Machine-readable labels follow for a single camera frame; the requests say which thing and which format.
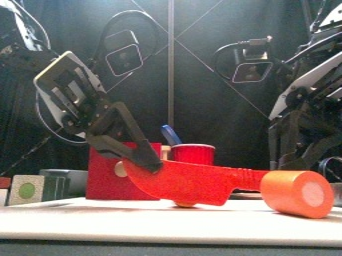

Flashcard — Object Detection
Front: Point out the red toy knife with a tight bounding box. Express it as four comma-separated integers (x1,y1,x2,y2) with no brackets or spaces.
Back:
122,158,272,208

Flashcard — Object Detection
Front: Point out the small wooden block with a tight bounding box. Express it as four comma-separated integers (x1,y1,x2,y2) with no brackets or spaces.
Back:
161,144,174,161

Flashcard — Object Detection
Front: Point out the red box with round hole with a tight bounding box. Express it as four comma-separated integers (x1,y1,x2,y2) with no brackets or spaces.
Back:
85,141,164,202

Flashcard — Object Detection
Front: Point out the red plastic cup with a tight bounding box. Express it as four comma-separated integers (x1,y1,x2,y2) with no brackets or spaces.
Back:
170,143,217,167

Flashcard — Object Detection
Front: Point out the dark grey green box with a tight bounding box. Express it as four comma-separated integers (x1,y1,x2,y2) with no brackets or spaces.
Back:
39,168,90,198

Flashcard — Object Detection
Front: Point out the orange toy cylinder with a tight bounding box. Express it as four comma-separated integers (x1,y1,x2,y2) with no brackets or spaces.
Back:
260,169,336,220

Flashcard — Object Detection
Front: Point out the small orange toy piece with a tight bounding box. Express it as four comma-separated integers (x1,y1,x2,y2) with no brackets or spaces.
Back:
173,200,198,209

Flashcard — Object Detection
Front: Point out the white block with green dot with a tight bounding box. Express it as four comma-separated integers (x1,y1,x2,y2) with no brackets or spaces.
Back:
7,174,47,206

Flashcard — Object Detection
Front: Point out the white cutting board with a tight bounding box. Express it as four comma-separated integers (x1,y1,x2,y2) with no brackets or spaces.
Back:
0,195,342,248

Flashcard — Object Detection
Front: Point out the black cable loop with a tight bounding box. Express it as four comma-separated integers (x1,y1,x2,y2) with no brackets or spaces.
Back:
317,155,342,184

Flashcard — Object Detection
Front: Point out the blue handled utensil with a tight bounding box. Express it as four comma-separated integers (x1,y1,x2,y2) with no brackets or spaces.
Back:
161,124,184,147

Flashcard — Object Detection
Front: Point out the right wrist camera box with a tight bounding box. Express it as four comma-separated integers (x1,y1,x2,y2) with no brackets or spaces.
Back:
230,37,276,84

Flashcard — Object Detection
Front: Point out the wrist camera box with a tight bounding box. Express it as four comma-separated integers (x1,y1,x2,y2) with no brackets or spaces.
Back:
103,29,145,78
230,37,276,84

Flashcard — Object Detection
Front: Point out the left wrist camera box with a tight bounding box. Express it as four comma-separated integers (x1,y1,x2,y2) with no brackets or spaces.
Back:
103,29,145,78

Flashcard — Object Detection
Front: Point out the black right camera cable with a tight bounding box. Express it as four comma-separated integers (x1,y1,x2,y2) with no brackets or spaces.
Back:
212,36,274,82

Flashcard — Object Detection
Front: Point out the black camera cable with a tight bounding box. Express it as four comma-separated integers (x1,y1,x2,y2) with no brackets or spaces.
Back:
212,36,274,82
93,9,161,68

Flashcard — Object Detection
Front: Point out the grey vertical frame pole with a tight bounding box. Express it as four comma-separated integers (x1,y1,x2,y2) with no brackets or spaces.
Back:
168,0,176,128

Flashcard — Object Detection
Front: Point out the black left camera cable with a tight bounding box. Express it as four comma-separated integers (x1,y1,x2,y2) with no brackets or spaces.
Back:
93,9,161,68

